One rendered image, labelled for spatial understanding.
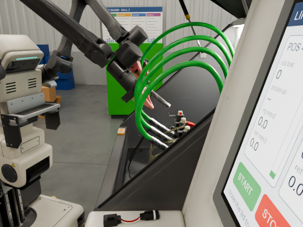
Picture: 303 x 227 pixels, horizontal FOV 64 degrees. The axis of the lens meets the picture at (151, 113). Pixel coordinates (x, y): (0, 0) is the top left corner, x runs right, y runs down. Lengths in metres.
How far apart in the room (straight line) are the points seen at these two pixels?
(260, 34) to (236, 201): 0.25
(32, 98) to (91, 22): 6.48
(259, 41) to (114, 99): 3.93
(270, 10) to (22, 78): 1.13
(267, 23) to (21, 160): 1.21
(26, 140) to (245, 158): 1.19
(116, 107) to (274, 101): 4.04
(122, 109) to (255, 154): 4.02
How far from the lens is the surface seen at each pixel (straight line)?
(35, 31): 8.46
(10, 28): 8.87
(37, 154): 1.42
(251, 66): 0.42
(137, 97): 0.69
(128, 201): 0.61
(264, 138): 0.33
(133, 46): 0.81
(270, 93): 0.34
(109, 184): 0.77
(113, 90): 4.24
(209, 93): 1.22
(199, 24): 0.91
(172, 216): 0.61
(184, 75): 1.18
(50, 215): 1.82
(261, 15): 0.46
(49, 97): 5.02
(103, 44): 0.85
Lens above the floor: 1.37
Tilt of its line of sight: 17 degrees down
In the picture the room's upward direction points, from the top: straight up
